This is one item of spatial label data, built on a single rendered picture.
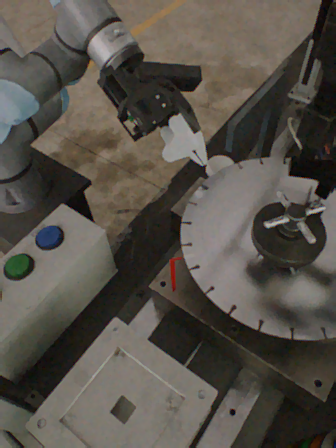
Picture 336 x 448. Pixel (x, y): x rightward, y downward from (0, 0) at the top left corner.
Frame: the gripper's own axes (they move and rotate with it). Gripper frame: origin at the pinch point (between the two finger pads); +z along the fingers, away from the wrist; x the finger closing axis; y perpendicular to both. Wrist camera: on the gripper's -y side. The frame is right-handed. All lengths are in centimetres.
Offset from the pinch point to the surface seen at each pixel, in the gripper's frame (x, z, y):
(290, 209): 10.9, 13.5, 0.5
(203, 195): -1.1, 5.3, 3.9
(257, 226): 5.6, 13.5, 3.2
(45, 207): -37.6, -12.8, 20.1
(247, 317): 9.2, 20.7, 15.1
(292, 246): 9.0, 18.4, 2.5
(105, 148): -144, -38, -43
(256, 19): -162, -65, -222
